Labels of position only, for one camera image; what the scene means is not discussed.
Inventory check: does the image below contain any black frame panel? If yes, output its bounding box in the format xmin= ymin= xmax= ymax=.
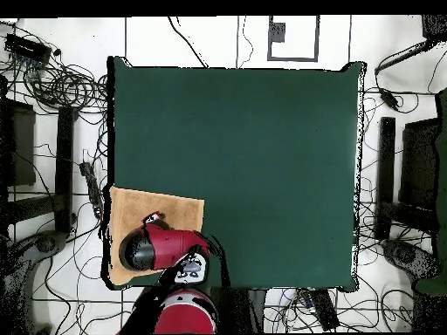
xmin=399 ymin=117 xmax=442 ymax=210
xmin=0 ymin=99 xmax=37 ymax=188

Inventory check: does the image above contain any black flat device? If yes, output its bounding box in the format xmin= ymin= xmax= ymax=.
xmin=308 ymin=288 xmax=340 ymax=332

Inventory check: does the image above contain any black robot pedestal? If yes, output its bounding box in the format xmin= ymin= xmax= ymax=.
xmin=217 ymin=288 xmax=267 ymax=334

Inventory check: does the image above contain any dark grey stand base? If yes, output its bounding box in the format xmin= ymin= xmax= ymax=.
xmin=6 ymin=229 xmax=68 ymax=280
xmin=381 ymin=238 xmax=440 ymax=282

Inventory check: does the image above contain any black power strip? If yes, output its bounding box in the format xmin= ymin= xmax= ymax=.
xmin=79 ymin=161 xmax=107 ymax=220

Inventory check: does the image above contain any black speckled box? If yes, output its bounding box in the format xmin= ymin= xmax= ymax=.
xmin=421 ymin=14 xmax=447 ymax=42

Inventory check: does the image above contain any dark green tablecloth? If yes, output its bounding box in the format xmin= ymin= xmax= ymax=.
xmin=106 ymin=55 xmax=367 ymax=293

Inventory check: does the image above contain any long black cable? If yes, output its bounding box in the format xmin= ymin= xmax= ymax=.
xmin=167 ymin=16 xmax=210 ymax=69

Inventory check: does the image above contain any black network switch box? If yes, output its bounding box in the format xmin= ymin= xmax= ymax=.
xmin=4 ymin=32 xmax=52 ymax=65

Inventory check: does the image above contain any black rod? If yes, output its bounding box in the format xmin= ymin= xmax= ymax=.
xmin=374 ymin=39 xmax=436 ymax=75

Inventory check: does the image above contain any black cable tangle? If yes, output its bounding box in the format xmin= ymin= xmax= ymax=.
xmin=0 ymin=51 xmax=108 ymax=114

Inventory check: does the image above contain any small dark grey square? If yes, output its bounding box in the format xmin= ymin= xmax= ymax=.
xmin=268 ymin=22 xmax=286 ymax=44

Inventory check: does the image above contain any tan terry towel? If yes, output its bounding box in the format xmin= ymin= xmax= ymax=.
xmin=108 ymin=185 xmax=206 ymax=286

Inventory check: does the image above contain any black power adapter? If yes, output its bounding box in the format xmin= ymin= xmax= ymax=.
xmin=379 ymin=87 xmax=400 ymax=110

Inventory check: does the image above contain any black frame bar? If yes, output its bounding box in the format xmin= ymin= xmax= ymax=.
xmin=375 ymin=116 xmax=396 ymax=241
xmin=54 ymin=105 xmax=75 ymax=234

